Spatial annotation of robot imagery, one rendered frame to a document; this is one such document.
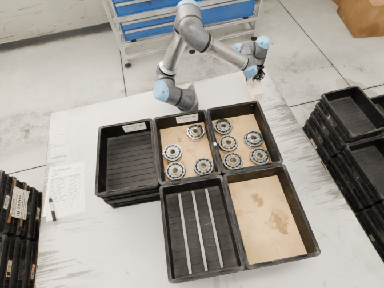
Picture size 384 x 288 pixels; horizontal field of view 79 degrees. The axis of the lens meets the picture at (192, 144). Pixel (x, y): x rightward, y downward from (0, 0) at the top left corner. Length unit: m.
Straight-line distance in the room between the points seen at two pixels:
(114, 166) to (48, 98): 2.00
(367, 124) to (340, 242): 1.01
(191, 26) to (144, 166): 0.72
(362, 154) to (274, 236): 1.15
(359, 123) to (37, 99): 3.19
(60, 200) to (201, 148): 0.84
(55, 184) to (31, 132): 1.45
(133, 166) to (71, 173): 0.44
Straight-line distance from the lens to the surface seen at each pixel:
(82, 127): 1.74
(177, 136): 1.33
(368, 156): 2.12
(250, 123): 1.39
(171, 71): 1.46
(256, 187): 1.21
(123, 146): 1.38
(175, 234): 1.14
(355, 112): 2.16
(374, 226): 2.04
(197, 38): 1.15
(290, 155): 1.49
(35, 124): 3.02
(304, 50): 3.38
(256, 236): 1.15
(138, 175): 1.26
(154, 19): 2.87
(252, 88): 1.65
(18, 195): 2.08
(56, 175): 1.62
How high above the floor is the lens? 1.94
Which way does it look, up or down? 59 degrees down
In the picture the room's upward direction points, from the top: 6 degrees counter-clockwise
